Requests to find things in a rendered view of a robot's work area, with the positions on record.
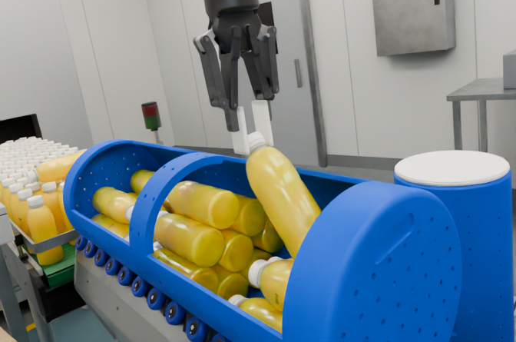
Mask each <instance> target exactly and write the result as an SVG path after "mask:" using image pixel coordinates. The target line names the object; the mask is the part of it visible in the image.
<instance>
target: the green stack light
mask: <svg viewBox="0 0 516 342"><path fill-rule="evenodd" d="M144 124H145V128H146V129H155V128H159V127H161V126H162V124H161V120H160V114H158V115H154V116H150V117H144Z"/></svg>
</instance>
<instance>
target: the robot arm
mask: <svg viewBox="0 0 516 342"><path fill-rule="evenodd" d="M203 1H204V5H205V10H206V13H207V15H208V17H209V25H208V28H207V29H208V31H207V32H205V33H204V34H202V35H201V36H197V37H194V38H193V44H194V46H195V48H196V49H197V51H198V53H199V55H200V60H201V64H202V68H203V74H204V78H205V82H206V86H207V92H208V96H209V99H210V105H211V106H212V107H216V108H220V109H223V110H224V114H225V119H226V124H227V130H228V131H230V132H231V134H232V139H233V149H234V153H235V154H243V155H248V154H250V148H249V142H248V137H247V131H246V122H245V116H244V110H243V107H239V106H238V60H239V58H240V57H241V58H242V59H243V61H244V64H245V66H246V71H247V74H248V76H249V79H250V84H251V86H252V89H253V93H254V96H255V99H256V100H253V101H251V103H252V108H253V117H254V122H255V127H256V131H259V132H260V133H261V134H262V136H263V137H264V140H265V142H267V143H269V147H272V146H274V144H273V135H272V130H271V124H270V121H272V118H273V116H272V112H271V106H270V101H272V100H273V99H274V98H275V95H274V94H277V93H279V91H280V87H279V79H278V71H277V62H276V47H275V40H276V27H275V26H270V27H268V26H265V25H263V24H262V23H261V21H260V18H259V16H258V14H257V9H258V8H259V6H260V3H259V0H203ZM257 39H259V44H258V41H257ZM216 43H217V44H218V45H219V59H220V64H219V60H218V57H217V51H216V49H215V47H214V45H216ZM220 66H221V71H220Z"/></svg>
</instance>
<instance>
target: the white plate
mask: <svg viewBox="0 0 516 342"><path fill-rule="evenodd" d="M509 169H510V165H509V163H508V162H507V161H506V160H505V159H503V158H501V157H499V156H497V155H494V154H489V153H484V152H479V151H434V152H429V153H424V154H417V155H414V156H411V157H409V158H405V159H403V160H401V161H400V162H399V163H398V164H397V165H396V166H395V173H396V174H397V175H398V176H399V177H400V178H401V179H403V180H405V181H408V182H412V183H415V184H422V185H428V186H436V187H461V186H469V185H476V184H484V183H487V182H490V181H494V180H497V179H499V178H501V177H503V176H505V175H506V174H507V173H508V172H509Z"/></svg>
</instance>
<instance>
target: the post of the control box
mask: <svg viewBox="0 0 516 342"><path fill-rule="evenodd" d="M0 303H1V306H2V310H3V313H4V315H5V319H6V322H7V325H8V329H9V332H10V334H11V336H12V337H13V338H14V339H15V340H17V341H18V342H30V340H29V336H28V332H27V330H26V326H25V322H24V320H23V317H22V313H21V310H20V307H19V304H18V300H17V297H16V295H15V290H14V288H13V285H12V280H11V278H10V275H9V272H8V268H7V265H6V263H5V258H4V255H3V253H2V248H1V245H0Z"/></svg>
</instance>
